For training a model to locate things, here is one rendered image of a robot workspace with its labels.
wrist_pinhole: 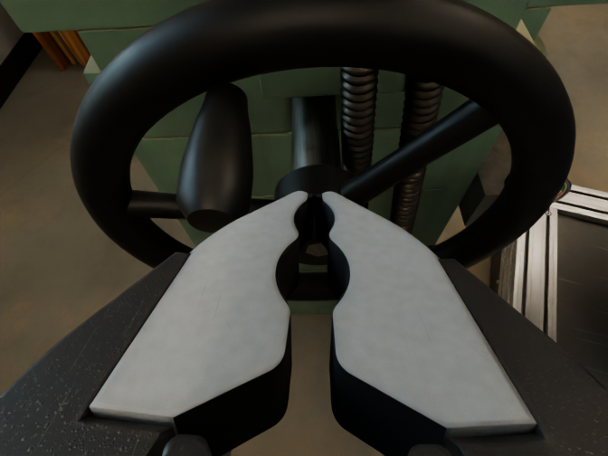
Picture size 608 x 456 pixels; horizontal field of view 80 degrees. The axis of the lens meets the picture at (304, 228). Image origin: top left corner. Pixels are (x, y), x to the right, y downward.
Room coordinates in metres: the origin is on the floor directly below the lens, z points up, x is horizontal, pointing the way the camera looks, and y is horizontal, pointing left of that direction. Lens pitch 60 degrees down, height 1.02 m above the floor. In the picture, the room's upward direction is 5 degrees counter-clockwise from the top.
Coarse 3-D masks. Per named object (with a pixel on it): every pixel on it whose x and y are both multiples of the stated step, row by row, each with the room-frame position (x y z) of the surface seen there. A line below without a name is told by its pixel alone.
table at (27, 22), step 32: (0, 0) 0.32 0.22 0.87; (32, 0) 0.31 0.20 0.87; (64, 0) 0.31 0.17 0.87; (96, 0) 0.31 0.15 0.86; (128, 0) 0.31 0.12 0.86; (160, 0) 0.31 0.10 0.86; (192, 0) 0.31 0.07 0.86; (544, 0) 0.29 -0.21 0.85; (576, 0) 0.29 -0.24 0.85; (32, 32) 0.32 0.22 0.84; (288, 96) 0.21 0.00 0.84
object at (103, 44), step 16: (528, 16) 0.29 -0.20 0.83; (544, 16) 0.29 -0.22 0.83; (80, 32) 0.31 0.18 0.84; (96, 32) 0.31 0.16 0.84; (112, 32) 0.31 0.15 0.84; (128, 32) 0.31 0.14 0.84; (144, 32) 0.31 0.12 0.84; (528, 32) 0.29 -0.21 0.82; (96, 48) 0.31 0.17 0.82; (112, 48) 0.31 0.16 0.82
